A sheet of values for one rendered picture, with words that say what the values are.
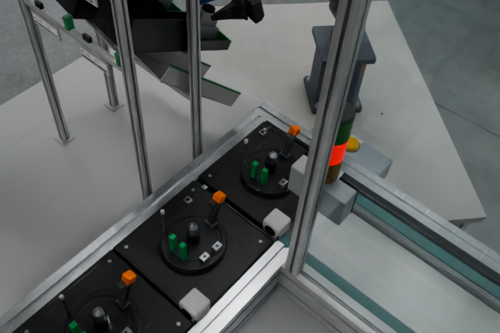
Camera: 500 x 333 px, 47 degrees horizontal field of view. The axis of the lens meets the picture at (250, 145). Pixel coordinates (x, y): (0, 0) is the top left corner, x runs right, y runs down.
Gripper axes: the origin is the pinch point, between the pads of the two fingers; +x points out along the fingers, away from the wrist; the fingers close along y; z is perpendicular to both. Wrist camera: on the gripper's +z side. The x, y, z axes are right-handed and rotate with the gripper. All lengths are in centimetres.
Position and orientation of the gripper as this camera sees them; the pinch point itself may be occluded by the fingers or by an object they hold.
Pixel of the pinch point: (216, 3)
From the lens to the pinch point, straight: 130.9
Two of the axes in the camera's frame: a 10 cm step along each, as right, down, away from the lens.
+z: -1.9, -5.6, -8.1
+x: -8.2, 5.4, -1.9
